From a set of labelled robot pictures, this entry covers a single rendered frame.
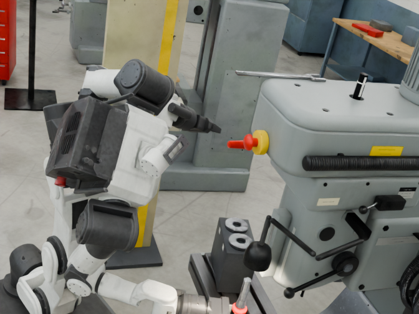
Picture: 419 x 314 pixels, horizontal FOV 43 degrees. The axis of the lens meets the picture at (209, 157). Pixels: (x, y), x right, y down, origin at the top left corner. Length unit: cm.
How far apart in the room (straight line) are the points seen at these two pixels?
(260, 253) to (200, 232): 256
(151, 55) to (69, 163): 167
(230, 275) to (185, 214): 215
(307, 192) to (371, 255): 32
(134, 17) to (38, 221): 168
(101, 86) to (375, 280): 98
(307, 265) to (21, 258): 135
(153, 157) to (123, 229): 21
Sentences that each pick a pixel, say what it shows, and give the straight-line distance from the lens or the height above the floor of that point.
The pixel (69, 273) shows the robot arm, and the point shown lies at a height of 120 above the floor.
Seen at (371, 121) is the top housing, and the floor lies 188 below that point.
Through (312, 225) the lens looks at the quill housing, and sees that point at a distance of 139.
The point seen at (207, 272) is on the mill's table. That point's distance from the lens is 209.
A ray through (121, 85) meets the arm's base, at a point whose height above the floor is 174.
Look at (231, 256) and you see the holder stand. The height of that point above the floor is 113.
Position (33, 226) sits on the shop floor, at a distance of 382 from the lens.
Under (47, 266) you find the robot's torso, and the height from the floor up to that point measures 99.
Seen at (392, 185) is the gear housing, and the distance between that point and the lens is 139.
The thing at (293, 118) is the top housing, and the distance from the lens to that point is 117.
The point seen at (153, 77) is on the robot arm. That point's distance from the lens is 152.
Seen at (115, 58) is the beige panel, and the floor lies 135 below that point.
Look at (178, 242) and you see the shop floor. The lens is 379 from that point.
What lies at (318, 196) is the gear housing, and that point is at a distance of 128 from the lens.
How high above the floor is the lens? 230
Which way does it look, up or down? 28 degrees down
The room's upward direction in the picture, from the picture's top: 12 degrees clockwise
